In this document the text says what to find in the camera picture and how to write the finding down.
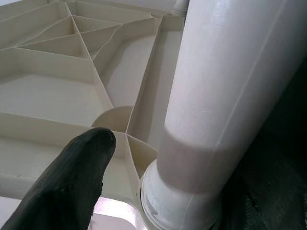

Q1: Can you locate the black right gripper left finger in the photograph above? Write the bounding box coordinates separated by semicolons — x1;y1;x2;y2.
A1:
0;127;117;230

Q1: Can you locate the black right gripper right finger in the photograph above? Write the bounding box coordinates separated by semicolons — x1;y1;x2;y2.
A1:
236;143;307;230

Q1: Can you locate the white plastic children table top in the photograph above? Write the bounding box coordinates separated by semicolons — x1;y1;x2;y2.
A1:
0;0;187;230

